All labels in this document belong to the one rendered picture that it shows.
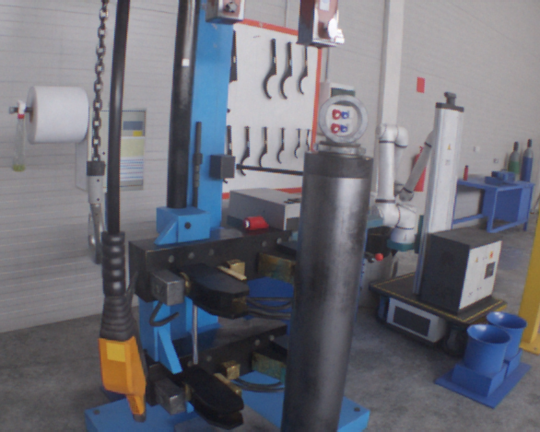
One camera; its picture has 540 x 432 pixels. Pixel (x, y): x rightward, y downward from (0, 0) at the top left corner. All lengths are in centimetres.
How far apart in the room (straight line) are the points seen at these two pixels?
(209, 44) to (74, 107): 66
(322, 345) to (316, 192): 49
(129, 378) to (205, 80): 138
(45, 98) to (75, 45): 135
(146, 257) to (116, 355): 85
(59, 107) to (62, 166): 133
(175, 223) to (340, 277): 68
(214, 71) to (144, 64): 167
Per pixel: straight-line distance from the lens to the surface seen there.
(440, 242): 342
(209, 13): 165
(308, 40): 178
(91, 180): 95
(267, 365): 216
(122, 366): 91
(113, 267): 84
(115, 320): 88
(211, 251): 185
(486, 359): 306
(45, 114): 213
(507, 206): 840
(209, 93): 202
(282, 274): 196
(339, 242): 141
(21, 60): 335
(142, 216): 375
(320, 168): 138
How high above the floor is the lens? 158
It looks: 12 degrees down
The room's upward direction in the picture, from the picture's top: 4 degrees clockwise
